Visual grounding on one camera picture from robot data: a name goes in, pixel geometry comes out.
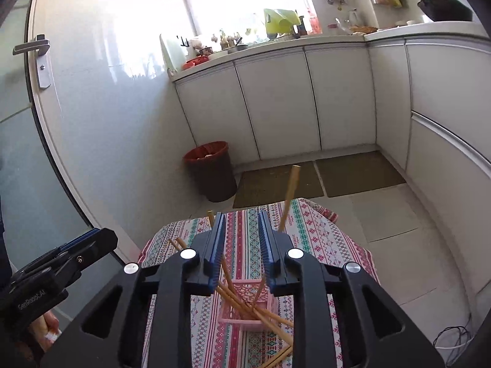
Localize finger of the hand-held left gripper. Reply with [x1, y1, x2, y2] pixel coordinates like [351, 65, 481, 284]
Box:
[57, 229, 98, 254]
[67, 229, 118, 288]

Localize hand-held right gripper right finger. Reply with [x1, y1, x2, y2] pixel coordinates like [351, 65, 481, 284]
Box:
[258, 210, 455, 368]

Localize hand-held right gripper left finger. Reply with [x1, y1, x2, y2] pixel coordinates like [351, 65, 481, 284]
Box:
[40, 211, 227, 368]

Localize pink plastic basket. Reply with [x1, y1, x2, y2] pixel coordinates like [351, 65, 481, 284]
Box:
[215, 279, 279, 332]

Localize pile of wooden chopsticks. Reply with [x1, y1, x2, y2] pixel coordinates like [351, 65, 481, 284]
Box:
[169, 165, 302, 368]

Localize person's left hand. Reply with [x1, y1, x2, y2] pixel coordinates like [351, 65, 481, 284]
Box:
[29, 309, 62, 353]

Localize patterned striped tablecloth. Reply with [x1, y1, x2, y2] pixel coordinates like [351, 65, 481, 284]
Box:
[138, 198, 380, 368]

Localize brown floor mat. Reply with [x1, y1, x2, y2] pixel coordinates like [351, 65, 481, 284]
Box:
[315, 151, 406, 198]
[233, 163, 325, 208]

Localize red trash bin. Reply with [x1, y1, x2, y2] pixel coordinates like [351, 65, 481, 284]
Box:
[182, 142, 238, 202]

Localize frosted glass door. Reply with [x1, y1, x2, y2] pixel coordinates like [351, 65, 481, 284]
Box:
[0, 0, 139, 323]

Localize white cabinet with doors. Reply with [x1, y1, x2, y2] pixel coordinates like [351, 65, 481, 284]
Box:
[171, 40, 409, 169]

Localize red bowl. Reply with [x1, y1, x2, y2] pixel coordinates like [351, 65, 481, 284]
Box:
[182, 57, 210, 70]

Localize green plastic jug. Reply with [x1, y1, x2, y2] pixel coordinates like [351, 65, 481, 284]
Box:
[263, 8, 301, 39]

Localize red bottle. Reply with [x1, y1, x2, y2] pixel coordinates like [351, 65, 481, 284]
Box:
[307, 10, 323, 35]

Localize white cabinet with drawers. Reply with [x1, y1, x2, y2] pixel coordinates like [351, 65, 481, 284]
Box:
[404, 36, 491, 296]

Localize window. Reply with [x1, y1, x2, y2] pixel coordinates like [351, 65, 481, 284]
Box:
[174, 0, 319, 43]

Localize white countertop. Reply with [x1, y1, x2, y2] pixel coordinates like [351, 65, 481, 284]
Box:
[169, 19, 491, 83]

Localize black wok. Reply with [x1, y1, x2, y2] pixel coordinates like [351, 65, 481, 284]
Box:
[393, 0, 474, 23]

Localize silver door handle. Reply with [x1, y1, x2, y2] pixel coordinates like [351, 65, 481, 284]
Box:
[13, 34, 51, 90]

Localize black cable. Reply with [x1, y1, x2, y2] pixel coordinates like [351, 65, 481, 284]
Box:
[433, 326, 470, 349]

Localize white cable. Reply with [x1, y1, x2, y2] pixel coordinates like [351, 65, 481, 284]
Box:
[435, 312, 476, 350]

